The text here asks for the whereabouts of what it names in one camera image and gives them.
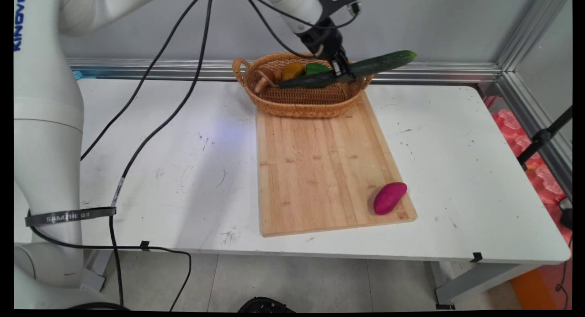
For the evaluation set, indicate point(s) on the small black box device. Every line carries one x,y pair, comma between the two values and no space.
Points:
566,214

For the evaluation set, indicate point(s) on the horizontal aluminium frame rail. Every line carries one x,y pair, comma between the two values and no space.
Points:
434,72

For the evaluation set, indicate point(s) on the slanted aluminium frame rail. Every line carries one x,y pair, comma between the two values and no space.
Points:
530,107

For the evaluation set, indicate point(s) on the yellow bell pepper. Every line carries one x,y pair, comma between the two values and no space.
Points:
292,71

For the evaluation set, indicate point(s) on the green bell pepper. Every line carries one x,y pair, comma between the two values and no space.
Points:
316,69

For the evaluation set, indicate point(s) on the woven wicker basket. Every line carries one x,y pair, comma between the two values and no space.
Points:
301,104

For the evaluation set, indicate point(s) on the brown toy mushroom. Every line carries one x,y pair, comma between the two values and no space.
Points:
266,76

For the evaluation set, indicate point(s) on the blue foam mat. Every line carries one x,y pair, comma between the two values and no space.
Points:
77,75

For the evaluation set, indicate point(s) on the long dark green cucumber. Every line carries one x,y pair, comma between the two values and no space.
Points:
379,63

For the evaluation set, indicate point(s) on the black tripod leg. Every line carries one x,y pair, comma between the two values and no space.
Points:
541,136

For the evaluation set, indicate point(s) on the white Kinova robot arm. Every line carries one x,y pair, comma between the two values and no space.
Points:
45,125

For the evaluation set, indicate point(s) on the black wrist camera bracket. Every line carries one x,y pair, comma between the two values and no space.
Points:
340,2

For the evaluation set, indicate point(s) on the grey metal table leg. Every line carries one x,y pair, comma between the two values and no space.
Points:
475,280

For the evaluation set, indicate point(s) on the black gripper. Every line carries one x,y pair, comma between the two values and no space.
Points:
322,38

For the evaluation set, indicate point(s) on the black table edge clip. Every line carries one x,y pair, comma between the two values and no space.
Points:
144,245
476,257

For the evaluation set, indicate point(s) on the bamboo cutting board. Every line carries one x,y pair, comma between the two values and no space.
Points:
320,171

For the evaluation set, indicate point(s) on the black round floor object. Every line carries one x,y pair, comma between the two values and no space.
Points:
265,304

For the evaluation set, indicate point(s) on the red foam mat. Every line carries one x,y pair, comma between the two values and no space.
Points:
544,180

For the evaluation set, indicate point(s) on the purple sweet potato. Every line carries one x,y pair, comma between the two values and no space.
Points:
388,198

